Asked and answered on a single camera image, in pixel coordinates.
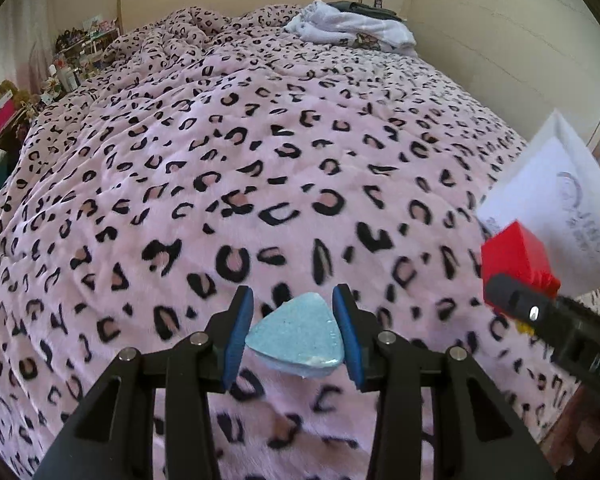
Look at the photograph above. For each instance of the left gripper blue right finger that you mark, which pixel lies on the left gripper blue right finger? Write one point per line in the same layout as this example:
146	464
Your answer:
477	434

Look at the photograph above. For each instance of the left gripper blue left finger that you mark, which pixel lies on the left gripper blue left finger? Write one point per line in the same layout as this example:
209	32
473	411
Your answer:
109	435

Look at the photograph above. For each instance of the red toy block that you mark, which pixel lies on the red toy block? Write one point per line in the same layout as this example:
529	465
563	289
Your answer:
519	254

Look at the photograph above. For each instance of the white cardboard box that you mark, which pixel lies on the white cardboard box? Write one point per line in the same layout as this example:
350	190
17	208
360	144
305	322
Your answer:
553	190

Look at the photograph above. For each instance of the pink leopard print blanket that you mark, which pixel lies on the pink leopard print blanket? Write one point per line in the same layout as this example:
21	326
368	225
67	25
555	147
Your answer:
216	152

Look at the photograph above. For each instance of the cluttered side shelf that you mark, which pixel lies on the cluttered side shelf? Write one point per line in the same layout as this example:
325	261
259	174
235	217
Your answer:
79	54

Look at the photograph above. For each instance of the dark folded garment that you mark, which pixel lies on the dark folded garment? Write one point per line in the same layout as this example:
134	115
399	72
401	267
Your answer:
365	10

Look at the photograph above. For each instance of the white folded clothes pile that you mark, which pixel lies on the white folded clothes pile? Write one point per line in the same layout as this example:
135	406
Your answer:
320	23

